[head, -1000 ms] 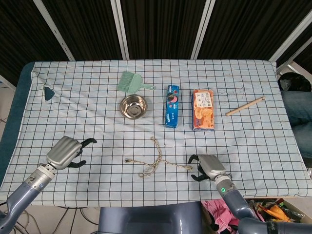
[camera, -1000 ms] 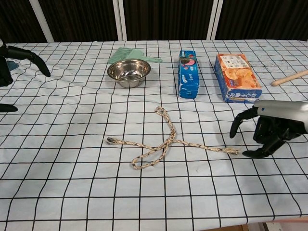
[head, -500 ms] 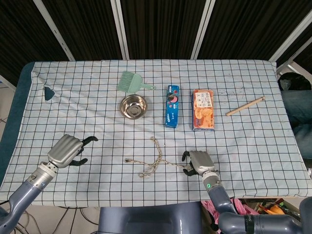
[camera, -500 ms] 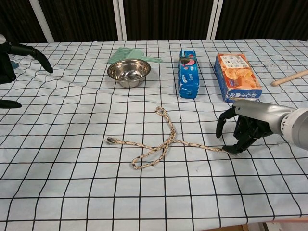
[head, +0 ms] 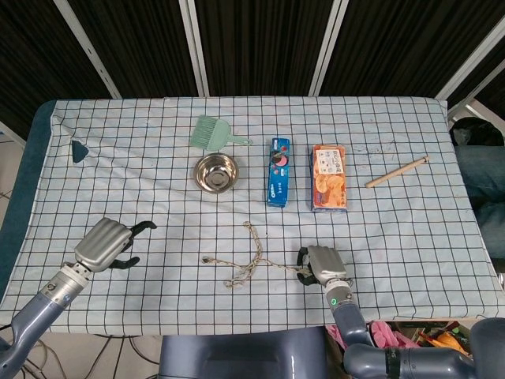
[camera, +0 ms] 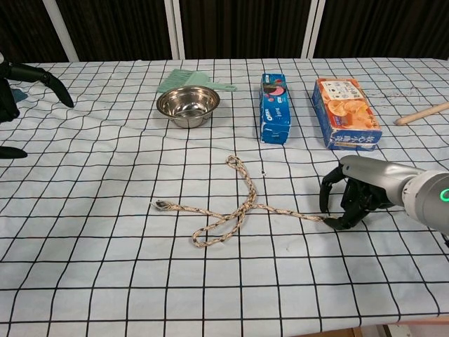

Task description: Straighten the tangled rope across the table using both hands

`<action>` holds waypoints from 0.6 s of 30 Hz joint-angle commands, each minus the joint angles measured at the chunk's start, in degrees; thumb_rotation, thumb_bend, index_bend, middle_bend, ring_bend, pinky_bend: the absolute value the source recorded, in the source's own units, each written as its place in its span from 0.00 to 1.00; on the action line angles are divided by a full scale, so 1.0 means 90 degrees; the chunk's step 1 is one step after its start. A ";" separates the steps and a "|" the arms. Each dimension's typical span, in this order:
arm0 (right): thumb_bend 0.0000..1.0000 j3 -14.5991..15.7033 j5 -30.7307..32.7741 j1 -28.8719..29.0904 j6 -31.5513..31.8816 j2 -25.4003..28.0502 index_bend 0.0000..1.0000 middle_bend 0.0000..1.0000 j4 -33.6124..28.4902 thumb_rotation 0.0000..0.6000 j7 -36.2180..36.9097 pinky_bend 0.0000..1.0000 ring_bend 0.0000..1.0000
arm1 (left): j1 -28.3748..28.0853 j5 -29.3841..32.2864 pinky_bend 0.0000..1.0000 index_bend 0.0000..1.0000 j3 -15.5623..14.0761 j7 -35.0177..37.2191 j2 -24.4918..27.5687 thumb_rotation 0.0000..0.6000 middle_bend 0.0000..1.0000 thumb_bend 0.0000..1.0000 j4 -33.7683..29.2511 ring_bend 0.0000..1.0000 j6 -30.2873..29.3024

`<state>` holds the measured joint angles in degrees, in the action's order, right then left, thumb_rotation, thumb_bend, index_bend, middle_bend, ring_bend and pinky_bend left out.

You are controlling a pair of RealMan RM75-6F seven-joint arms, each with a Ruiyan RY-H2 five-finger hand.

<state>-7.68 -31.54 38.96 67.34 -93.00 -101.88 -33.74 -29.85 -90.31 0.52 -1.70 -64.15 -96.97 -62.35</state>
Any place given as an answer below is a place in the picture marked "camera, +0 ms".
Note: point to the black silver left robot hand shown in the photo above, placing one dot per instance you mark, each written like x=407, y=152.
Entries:
x=52, y=82

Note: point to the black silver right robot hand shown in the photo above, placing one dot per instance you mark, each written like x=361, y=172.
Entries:
x=372, y=172

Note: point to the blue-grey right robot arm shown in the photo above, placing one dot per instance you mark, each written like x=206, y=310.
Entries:
x=428, y=200

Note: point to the orange and blue cracker box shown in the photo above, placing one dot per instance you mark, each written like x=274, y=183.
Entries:
x=347, y=112

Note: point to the wooden stick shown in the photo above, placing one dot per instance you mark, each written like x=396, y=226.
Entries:
x=421, y=114

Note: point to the blue Oreo cookie box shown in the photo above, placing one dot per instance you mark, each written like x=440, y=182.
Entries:
x=275, y=116

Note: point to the stainless steel bowl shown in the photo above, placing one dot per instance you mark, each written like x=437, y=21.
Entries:
x=189, y=105

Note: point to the white black-grid tablecloth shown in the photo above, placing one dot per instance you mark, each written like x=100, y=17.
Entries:
x=105, y=245

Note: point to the white frame post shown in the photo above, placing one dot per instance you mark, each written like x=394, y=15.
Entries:
x=174, y=28
x=61, y=31
x=313, y=28

